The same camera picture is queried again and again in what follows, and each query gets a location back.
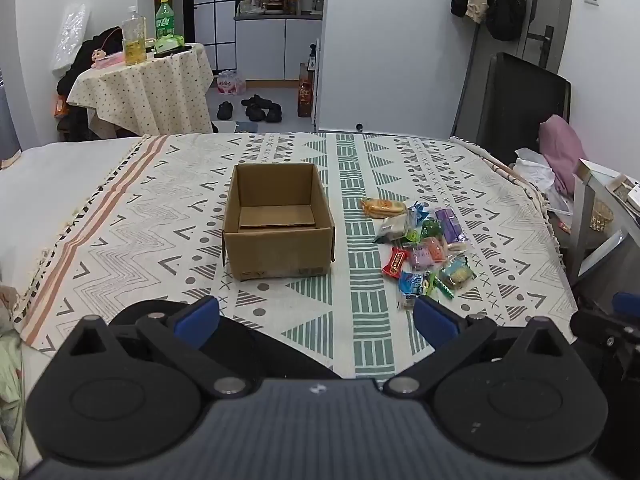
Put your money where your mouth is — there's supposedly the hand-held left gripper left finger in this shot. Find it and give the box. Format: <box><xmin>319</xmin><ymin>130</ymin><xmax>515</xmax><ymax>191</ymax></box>
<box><xmin>65</xmin><ymin>295</ymin><xmax>253</xmax><ymax>401</ymax></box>

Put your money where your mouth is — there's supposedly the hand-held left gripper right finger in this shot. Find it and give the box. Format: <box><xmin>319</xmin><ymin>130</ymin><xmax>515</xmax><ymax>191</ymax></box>
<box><xmin>382</xmin><ymin>294</ymin><xmax>573</xmax><ymax>401</ymax></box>

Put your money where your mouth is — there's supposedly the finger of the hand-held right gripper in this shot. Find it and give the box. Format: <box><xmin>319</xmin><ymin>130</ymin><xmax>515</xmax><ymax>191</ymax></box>
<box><xmin>570</xmin><ymin>310</ymin><xmax>636</xmax><ymax>356</ymax></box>
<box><xmin>613</xmin><ymin>291</ymin><xmax>640</xmax><ymax>321</ymax></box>

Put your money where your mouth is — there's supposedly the small green snack packet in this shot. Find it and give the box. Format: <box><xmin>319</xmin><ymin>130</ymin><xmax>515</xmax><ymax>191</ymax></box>
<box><xmin>422</xmin><ymin>272</ymin><xmax>454</xmax><ymax>301</ymax></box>

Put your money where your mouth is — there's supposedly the small blue white packet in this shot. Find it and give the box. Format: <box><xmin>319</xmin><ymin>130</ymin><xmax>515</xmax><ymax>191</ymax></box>
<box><xmin>398</xmin><ymin>271</ymin><xmax>426</xmax><ymax>296</ymax></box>

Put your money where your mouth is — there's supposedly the green yellow snack packet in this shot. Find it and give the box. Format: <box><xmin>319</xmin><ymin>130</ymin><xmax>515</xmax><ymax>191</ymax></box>
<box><xmin>440</xmin><ymin>257</ymin><xmax>476</xmax><ymax>289</ymax></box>

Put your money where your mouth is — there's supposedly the red snack packet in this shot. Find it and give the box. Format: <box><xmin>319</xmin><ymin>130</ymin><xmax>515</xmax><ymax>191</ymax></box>
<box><xmin>382</xmin><ymin>247</ymin><xmax>411</xmax><ymax>279</ymax></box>

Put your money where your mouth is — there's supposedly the purple snack packet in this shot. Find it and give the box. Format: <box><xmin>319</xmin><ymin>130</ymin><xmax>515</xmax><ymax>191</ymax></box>
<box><xmin>434</xmin><ymin>207</ymin><xmax>464</xmax><ymax>245</ymax></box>

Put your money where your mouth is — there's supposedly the clear white cake packet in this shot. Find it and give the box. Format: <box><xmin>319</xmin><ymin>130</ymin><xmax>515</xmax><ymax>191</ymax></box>
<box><xmin>374</xmin><ymin>215</ymin><xmax>416</xmax><ymax>245</ymax></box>

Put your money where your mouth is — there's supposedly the brown cardboard box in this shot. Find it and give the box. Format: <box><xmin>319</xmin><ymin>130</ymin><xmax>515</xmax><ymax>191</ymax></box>
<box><xmin>221</xmin><ymin>162</ymin><xmax>336</xmax><ymax>281</ymax></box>

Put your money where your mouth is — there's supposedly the white side table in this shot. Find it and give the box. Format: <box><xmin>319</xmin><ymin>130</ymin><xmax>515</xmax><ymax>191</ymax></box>
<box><xmin>571</xmin><ymin>157</ymin><xmax>640</xmax><ymax>282</ymax></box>

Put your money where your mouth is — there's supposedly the patterned bed blanket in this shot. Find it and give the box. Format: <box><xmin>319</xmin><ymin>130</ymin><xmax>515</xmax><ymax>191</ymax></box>
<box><xmin>12</xmin><ymin>132</ymin><xmax>581</xmax><ymax>378</ymax></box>

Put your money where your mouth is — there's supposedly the white plastic bag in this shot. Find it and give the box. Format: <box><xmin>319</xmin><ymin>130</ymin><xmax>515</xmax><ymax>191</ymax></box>
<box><xmin>509</xmin><ymin>147</ymin><xmax>557</xmax><ymax>197</ymax></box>

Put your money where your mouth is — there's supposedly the pink cloth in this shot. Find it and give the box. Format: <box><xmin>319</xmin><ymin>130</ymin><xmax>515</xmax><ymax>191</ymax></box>
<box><xmin>538</xmin><ymin>114</ymin><xmax>589</xmax><ymax>196</ymax></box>

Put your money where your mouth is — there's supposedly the white bedsheet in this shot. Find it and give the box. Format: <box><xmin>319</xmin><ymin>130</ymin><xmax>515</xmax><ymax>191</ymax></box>
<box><xmin>0</xmin><ymin>136</ymin><xmax>146</xmax><ymax>311</ymax></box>

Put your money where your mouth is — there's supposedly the black chair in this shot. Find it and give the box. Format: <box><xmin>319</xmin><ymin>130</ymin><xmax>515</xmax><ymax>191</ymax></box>
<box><xmin>475</xmin><ymin>52</ymin><xmax>572</xmax><ymax>166</ymax></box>

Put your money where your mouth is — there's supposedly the dotted cream tablecloth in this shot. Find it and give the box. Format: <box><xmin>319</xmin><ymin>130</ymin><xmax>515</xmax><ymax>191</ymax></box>
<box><xmin>66</xmin><ymin>44</ymin><xmax>215</xmax><ymax>138</ymax></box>

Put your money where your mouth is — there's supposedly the pink water bottle pack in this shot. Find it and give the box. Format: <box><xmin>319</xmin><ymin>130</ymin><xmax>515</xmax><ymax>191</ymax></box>
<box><xmin>216</xmin><ymin>70</ymin><xmax>246</xmax><ymax>96</ymax></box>

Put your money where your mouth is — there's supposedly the black clothing pile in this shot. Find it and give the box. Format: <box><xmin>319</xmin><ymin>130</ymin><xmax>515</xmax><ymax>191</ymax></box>
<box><xmin>55</xmin><ymin>27</ymin><xmax>125</xmax><ymax>141</ymax></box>

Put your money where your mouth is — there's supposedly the white kitchen cabinet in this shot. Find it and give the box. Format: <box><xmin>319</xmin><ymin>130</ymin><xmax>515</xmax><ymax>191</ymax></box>
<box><xmin>235</xmin><ymin>12</ymin><xmax>324</xmax><ymax>81</ymax></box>

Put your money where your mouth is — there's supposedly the yellow oil bottle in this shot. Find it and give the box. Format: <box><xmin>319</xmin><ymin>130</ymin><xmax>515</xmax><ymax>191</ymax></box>
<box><xmin>121</xmin><ymin>6</ymin><xmax>148</xmax><ymax>66</ymax></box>

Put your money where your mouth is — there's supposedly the green soda bottle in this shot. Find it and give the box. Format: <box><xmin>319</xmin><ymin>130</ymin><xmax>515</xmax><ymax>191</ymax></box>
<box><xmin>155</xmin><ymin>0</ymin><xmax>176</xmax><ymax>43</ymax></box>

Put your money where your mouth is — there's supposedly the black grid sliding door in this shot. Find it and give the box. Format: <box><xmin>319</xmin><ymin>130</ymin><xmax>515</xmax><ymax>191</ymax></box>
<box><xmin>190</xmin><ymin>0</ymin><xmax>237</xmax><ymax>72</ymax></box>

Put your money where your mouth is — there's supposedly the clear plastic bag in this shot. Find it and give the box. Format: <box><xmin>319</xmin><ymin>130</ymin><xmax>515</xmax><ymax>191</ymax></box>
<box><xmin>51</xmin><ymin>2</ymin><xmax>92</xmax><ymax>75</ymax></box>

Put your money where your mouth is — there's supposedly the gold wire basket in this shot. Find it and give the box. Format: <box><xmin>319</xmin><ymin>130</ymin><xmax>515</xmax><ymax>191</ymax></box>
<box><xmin>589</xmin><ymin>200</ymin><xmax>615</xmax><ymax>232</ymax></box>

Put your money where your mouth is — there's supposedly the black door handle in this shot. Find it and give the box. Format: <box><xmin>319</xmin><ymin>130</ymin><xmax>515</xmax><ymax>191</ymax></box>
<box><xmin>526</xmin><ymin>25</ymin><xmax>556</xmax><ymax>69</ymax></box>

